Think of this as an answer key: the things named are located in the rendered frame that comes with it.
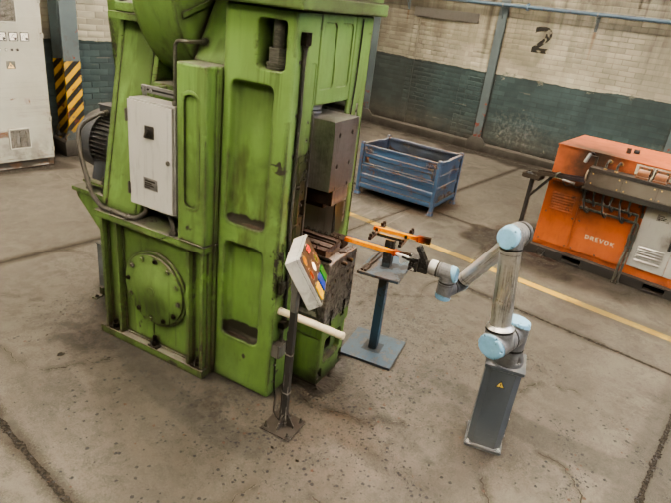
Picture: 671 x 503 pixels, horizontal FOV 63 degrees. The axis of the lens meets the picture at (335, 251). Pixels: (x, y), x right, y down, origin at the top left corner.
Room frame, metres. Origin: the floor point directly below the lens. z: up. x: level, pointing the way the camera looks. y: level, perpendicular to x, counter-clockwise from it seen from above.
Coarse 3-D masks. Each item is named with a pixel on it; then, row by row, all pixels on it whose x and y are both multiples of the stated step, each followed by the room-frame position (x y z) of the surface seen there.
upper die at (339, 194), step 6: (342, 186) 3.15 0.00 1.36; (312, 192) 3.09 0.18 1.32; (318, 192) 3.07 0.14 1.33; (324, 192) 3.05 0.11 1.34; (330, 192) 3.03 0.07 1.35; (336, 192) 3.08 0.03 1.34; (342, 192) 3.15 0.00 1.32; (306, 198) 3.10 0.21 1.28; (312, 198) 3.08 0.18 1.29; (318, 198) 3.07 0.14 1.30; (324, 198) 3.05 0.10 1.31; (330, 198) 3.03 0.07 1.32; (336, 198) 3.09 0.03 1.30; (342, 198) 3.16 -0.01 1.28; (324, 204) 3.05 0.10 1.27; (330, 204) 3.03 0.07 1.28
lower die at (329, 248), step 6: (318, 234) 3.25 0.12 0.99; (312, 240) 3.15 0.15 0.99; (318, 240) 3.16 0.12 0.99; (324, 240) 3.15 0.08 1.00; (336, 240) 3.19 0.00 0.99; (318, 246) 3.09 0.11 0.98; (324, 246) 3.08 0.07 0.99; (330, 246) 3.09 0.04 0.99; (336, 246) 3.16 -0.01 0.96; (318, 252) 3.05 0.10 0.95; (324, 252) 3.03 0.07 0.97; (330, 252) 3.08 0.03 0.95
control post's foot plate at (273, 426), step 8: (272, 416) 2.63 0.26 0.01; (288, 416) 2.57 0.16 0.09; (264, 424) 2.54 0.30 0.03; (272, 424) 2.56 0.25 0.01; (280, 424) 2.54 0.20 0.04; (288, 424) 2.56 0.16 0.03; (296, 424) 2.59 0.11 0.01; (304, 424) 2.61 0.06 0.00; (272, 432) 2.50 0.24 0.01; (280, 432) 2.51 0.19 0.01; (288, 432) 2.51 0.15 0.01; (296, 432) 2.53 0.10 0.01; (288, 440) 2.45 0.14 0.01
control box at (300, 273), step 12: (300, 240) 2.68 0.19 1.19; (300, 252) 2.49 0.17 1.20; (312, 252) 2.67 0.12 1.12; (288, 264) 2.41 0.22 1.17; (300, 264) 2.41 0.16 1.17; (312, 264) 2.56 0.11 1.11; (300, 276) 2.41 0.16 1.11; (300, 288) 2.41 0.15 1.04; (312, 288) 2.41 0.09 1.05; (312, 300) 2.41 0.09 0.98
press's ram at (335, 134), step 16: (336, 112) 3.28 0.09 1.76; (320, 128) 3.02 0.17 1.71; (336, 128) 3.00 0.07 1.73; (352, 128) 3.18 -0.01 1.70; (320, 144) 3.02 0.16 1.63; (336, 144) 3.02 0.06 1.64; (352, 144) 3.20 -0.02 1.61; (320, 160) 3.02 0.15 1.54; (336, 160) 3.04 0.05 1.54; (352, 160) 3.23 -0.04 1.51; (320, 176) 3.01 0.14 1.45; (336, 176) 3.06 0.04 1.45
